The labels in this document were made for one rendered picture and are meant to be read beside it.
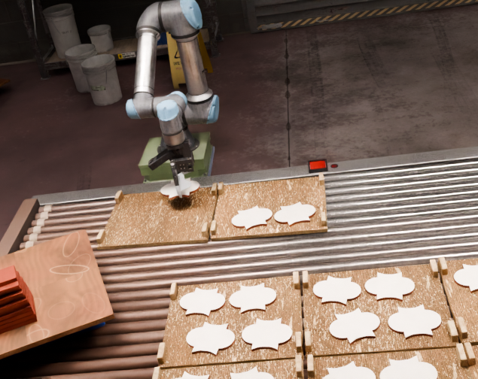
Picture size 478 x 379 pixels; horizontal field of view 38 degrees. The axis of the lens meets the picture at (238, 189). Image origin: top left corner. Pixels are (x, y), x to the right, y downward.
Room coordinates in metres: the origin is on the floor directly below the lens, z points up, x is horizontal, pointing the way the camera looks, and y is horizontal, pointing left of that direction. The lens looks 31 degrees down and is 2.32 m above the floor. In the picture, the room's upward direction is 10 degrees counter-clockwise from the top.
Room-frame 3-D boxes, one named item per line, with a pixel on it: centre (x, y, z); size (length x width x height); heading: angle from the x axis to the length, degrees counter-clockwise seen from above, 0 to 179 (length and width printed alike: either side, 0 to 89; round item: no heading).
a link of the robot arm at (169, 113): (2.25, 0.20, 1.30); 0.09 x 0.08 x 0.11; 167
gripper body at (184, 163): (2.24, 0.19, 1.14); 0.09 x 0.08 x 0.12; 86
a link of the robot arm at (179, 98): (2.35, 0.19, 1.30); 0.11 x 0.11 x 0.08; 77
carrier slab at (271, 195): (2.13, -0.10, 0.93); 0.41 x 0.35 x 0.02; 80
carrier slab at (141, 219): (2.20, 0.31, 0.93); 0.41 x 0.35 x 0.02; 79
